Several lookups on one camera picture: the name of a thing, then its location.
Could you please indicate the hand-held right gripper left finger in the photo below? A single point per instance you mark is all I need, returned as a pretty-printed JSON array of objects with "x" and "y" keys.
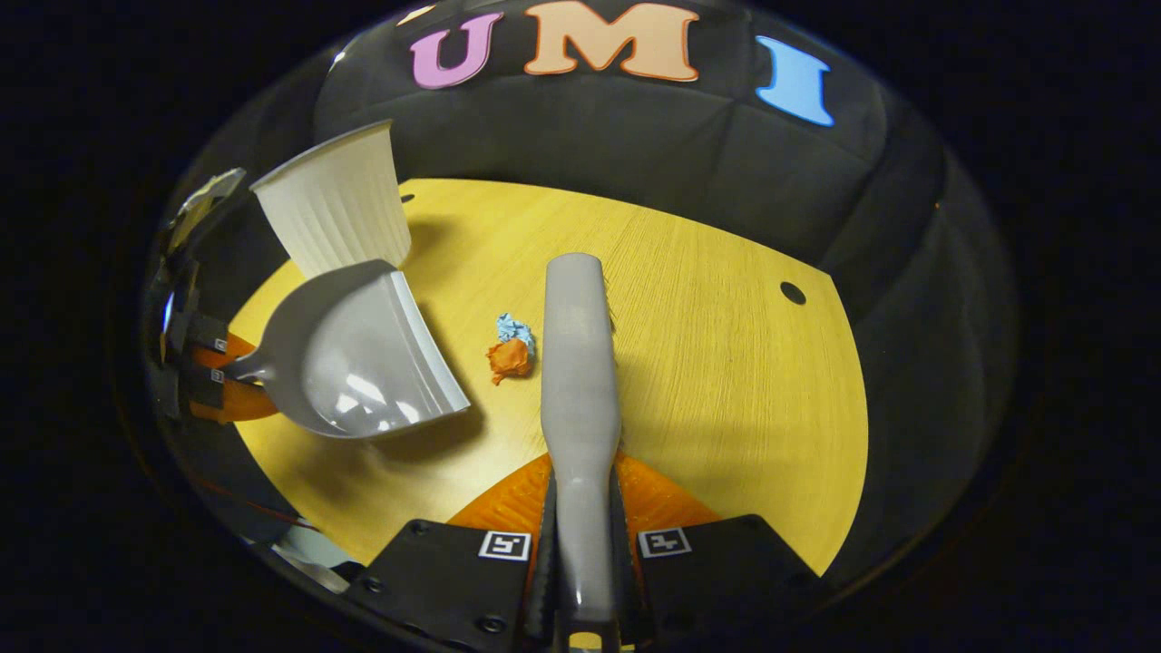
[{"x": 435, "y": 580}]

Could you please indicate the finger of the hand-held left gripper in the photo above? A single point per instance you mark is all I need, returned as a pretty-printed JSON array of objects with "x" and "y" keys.
[
  {"x": 209, "y": 340},
  {"x": 236, "y": 405}
]

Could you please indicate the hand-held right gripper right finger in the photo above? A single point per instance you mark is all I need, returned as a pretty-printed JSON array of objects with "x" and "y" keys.
[{"x": 717, "y": 580}]

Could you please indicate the grey plastic dustpan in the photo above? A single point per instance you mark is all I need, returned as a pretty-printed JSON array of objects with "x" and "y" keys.
[{"x": 363, "y": 363}]

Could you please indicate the white ribbed garbage bin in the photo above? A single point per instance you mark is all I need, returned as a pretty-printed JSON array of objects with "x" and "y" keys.
[{"x": 336, "y": 213}]

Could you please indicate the orange paper scrap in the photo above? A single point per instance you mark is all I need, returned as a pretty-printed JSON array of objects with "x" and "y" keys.
[{"x": 510, "y": 360}]

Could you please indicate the small grey broom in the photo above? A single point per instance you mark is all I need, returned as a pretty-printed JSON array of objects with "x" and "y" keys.
[{"x": 580, "y": 363}]

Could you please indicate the blue paper scrap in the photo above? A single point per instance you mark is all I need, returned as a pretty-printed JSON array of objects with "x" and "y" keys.
[{"x": 512, "y": 328}]

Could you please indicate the wooden desktop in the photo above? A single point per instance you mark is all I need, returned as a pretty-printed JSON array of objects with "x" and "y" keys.
[{"x": 726, "y": 363}]

